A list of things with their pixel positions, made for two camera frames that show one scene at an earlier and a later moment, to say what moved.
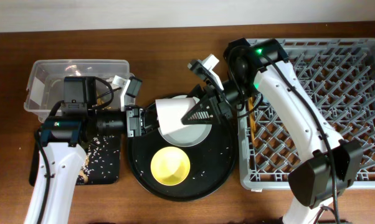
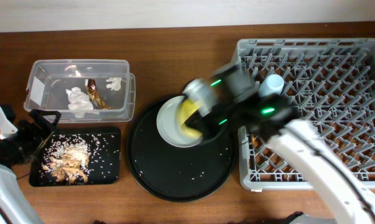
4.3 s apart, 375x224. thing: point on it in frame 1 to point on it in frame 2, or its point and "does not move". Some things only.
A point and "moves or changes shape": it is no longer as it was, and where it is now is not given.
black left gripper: (136, 119) to (24, 129)
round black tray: (211, 162) does not move
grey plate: (189, 135) does not move
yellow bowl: (170, 165) to (186, 108)
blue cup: (170, 111) moves or changes shape
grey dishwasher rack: (349, 76) does not move
